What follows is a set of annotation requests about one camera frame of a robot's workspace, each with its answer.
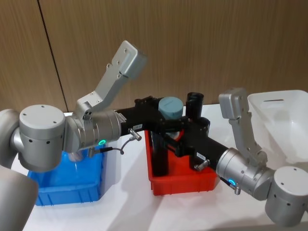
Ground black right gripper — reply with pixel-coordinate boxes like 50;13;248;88
165;116;228;172

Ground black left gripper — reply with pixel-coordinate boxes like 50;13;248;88
116;95;191;137

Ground grey-blue plastic cylinder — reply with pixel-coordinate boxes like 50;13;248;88
158;96;185;120

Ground black ribbed plastic tube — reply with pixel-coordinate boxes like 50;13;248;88
185;91;205;119

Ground red plastic bin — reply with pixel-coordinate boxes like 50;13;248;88
144;129;218;197

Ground white plastic bin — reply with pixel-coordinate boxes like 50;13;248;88
247;90;308;169

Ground blue plastic bin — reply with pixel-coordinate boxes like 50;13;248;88
27;146;108;207

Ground left wrist cable with plug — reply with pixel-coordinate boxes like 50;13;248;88
90;128;143;156

